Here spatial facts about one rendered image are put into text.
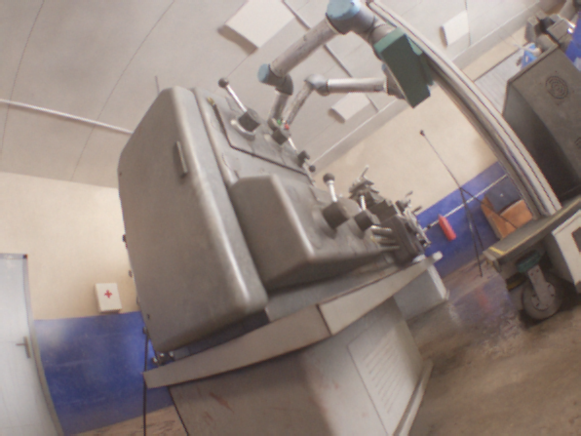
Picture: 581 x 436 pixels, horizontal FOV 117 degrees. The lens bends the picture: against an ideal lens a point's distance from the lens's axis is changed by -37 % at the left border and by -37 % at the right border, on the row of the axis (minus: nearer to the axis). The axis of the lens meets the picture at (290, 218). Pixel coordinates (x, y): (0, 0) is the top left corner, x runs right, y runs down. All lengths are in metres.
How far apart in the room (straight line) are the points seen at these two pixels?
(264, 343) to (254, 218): 0.29
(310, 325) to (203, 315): 0.27
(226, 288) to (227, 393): 0.32
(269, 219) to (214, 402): 0.54
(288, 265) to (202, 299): 0.21
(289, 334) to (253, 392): 0.23
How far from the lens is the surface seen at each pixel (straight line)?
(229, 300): 0.60
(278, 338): 0.58
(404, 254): 1.83
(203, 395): 0.90
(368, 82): 2.10
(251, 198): 0.69
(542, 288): 1.16
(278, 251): 0.63
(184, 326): 0.75
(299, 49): 1.53
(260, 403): 0.73
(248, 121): 0.97
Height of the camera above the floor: 0.44
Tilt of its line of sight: 20 degrees up
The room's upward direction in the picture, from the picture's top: 25 degrees counter-clockwise
